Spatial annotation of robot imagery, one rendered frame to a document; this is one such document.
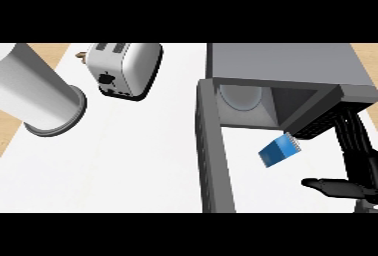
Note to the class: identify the blue milk carton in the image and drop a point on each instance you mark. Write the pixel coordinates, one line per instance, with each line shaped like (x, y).
(279, 152)

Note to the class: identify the white toaster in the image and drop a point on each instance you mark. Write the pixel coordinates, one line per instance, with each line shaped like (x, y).
(129, 68)

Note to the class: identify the dark grey microwave door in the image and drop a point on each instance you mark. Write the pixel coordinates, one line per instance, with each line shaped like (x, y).
(213, 153)

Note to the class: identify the small brown object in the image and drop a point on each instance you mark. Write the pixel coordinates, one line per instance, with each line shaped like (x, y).
(80, 55)

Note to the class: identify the glass microwave turntable plate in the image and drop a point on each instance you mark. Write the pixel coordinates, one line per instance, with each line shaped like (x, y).
(239, 97)

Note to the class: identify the white cylinder with grey rim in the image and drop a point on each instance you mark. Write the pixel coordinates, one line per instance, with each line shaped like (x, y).
(34, 91)

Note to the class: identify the grey microwave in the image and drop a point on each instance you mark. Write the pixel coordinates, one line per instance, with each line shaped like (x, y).
(285, 63)

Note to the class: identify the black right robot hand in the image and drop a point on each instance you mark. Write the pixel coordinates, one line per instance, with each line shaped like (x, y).
(358, 166)

